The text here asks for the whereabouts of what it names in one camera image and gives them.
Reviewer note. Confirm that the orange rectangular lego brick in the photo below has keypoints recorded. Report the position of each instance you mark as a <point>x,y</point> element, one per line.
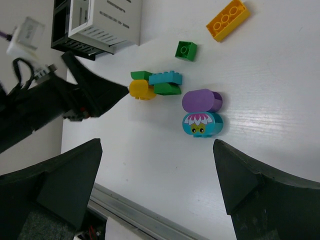
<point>232,16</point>

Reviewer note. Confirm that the green square lego brick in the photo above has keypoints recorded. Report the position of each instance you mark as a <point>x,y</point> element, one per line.
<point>186,50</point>

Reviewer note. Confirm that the white slotted container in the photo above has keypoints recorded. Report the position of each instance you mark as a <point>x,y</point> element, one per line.
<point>105,23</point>

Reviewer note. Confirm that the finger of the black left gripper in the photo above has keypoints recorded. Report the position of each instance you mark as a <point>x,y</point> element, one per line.
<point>94,94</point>

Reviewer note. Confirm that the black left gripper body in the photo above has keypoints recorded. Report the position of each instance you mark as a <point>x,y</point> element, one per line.
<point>26,110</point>

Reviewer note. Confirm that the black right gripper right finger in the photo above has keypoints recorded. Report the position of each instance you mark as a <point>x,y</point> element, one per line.
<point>265,203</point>

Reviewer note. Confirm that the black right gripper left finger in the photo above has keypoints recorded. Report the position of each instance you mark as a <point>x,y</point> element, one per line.
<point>48,200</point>

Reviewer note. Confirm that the blue rectangular lego brick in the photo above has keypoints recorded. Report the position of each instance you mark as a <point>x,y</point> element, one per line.
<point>170,77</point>

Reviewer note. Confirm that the green curved lego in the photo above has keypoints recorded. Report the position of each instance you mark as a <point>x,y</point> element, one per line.
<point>167,89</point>
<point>140,75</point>

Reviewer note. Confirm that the aluminium front rail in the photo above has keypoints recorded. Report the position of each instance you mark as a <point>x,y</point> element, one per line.
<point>142,221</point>

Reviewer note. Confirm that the yellow rounded lego brick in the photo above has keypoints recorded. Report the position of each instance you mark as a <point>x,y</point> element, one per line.
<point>141,90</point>

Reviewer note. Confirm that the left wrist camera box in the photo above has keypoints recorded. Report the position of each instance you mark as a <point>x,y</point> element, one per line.
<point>26,39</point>

